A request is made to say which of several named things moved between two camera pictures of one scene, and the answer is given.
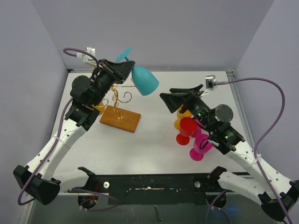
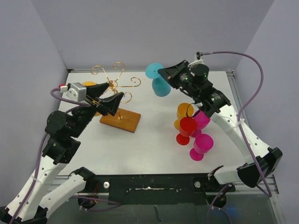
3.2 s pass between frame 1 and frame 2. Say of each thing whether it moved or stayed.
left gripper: moved
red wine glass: stayed
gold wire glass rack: stayed
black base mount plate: stayed
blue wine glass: moved
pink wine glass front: stayed
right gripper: moved
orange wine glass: stayed
